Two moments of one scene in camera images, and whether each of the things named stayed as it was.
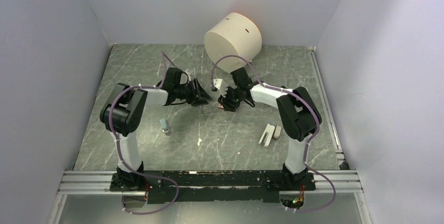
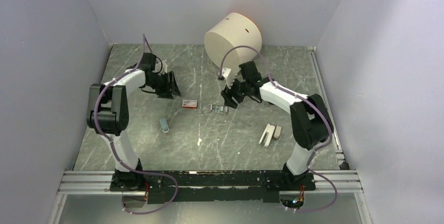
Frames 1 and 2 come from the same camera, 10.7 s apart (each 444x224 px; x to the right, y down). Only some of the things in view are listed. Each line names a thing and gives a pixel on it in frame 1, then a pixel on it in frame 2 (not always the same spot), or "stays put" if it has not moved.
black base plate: x=249 y=186 stays put
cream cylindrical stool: x=234 y=34 stays put
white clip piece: x=266 y=136 stays put
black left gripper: x=201 y=93 → x=170 y=87
